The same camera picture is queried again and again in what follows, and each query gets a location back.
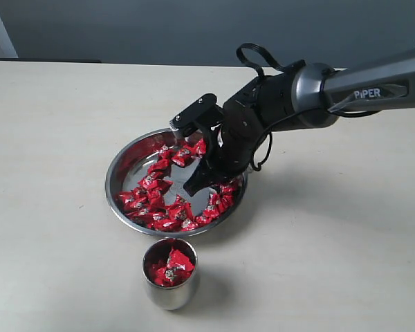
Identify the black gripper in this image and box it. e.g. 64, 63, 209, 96
183, 110, 264, 196

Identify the red candy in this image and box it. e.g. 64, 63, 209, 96
190, 138, 207, 158
203, 185, 237, 219
138, 174, 173, 194
181, 218, 199, 232
165, 248, 194, 284
158, 145, 175, 160
149, 261, 169, 287
125, 209, 156, 225
147, 217, 182, 232
116, 187, 148, 212
171, 147, 193, 168

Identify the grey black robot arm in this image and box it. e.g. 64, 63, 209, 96
173, 43, 415, 195

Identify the round steel plate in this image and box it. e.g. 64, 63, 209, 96
105, 129, 248, 238

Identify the steel cup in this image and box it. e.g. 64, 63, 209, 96
142, 238, 200, 311

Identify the red wrapped candy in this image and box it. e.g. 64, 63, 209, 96
181, 218, 199, 232
171, 147, 193, 168
190, 138, 207, 158
116, 187, 148, 212
203, 185, 237, 219
158, 145, 175, 160
147, 217, 182, 232
138, 174, 173, 194
125, 209, 156, 225

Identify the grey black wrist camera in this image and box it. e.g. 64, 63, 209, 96
169, 93, 224, 139

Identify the black cable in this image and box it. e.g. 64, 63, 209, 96
235, 43, 333, 172

